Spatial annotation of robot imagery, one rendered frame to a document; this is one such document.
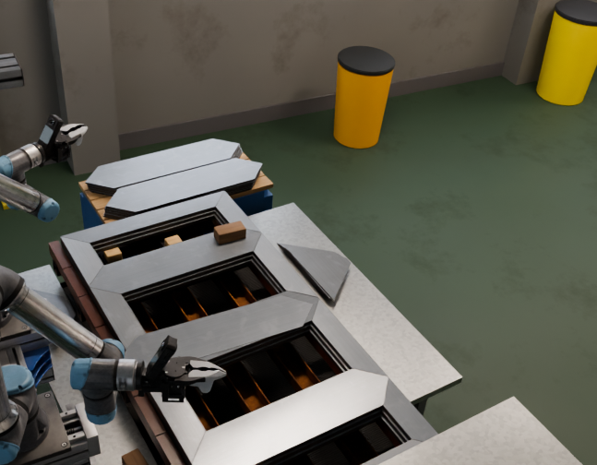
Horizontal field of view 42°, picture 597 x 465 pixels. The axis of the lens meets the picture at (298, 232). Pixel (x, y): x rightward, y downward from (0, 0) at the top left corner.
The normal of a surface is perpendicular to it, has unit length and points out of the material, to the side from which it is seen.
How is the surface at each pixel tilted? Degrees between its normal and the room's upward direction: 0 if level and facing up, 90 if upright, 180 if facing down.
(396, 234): 0
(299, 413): 0
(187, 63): 90
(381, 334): 0
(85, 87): 90
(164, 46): 90
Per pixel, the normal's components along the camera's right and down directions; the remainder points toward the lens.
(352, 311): 0.07, -0.78
